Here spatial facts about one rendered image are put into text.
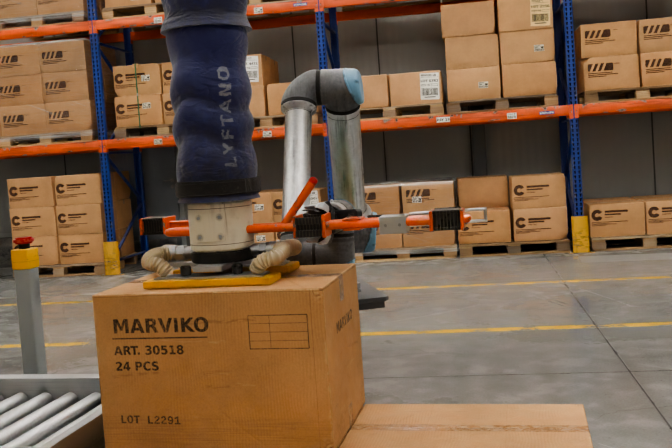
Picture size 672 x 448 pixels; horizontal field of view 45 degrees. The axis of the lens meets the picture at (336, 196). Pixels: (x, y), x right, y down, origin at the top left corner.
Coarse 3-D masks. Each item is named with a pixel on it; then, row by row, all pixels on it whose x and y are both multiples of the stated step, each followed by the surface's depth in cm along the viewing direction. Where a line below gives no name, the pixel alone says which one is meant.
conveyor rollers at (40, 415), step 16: (0, 400) 268; (16, 400) 262; (32, 400) 258; (48, 400) 263; (64, 400) 258; (80, 400) 254; (96, 400) 258; (0, 416) 243; (16, 416) 247; (32, 416) 242; (48, 416) 247; (64, 416) 241; (80, 416) 248; (0, 432) 228; (16, 432) 232; (32, 432) 226; (48, 432) 231
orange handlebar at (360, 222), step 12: (360, 216) 211; (408, 216) 210; (420, 216) 209; (468, 216) 203; (168, 228) 222; (180, 228) 219; (252, 228) 214; (264, 228) 213; (276, 228) 213; (288, 228) 212; (336, 228) 210; (348, 228) 209; (360, 228) 208
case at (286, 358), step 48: (192, 288) 206; (240, 288) 201; (288, 288) 196; (336, 288) 207; (96, 336) 207; (144, 336) 204; (192, 336) 201; (240, 336) 198; (288, 336) 196; (336, 336) 204; (144, 384) 205; (192, 384) 202; (240, 384) 199; (288, 384) 197; (336, 384) 201; (144, 432) 206; (192, 432) 203; (240, 432) 200; (288, 432) 197; (336, 432) 198
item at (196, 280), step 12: (240, 264) 208; (168, 276) 212; (180, 276) 211; (192, 276) 209; (204, 276) 208; (216, 276) 206; (228, 276) 206; (240, 276) 205; (252, 276) 204; (264, 276) 204; (276, 276) 207; (144, 288) 209; (156, 288) 209
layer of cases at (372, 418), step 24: (384, 408) 227; (408, 408) 226; (432, 408) 224; (456, 408) 223; (480, 408) 222; (504, 408) 220; (528, 408) 219; (552, 408) 217; (576, 408) 216; (360, 432) 209; (384, 432) 208; (408, 432) 207; (432, 432) 206; (456, 432) 204; (480, 432) 203; (504, 432) 202; (528, 432) 201; (552, 432) 200; (576, 432) 199
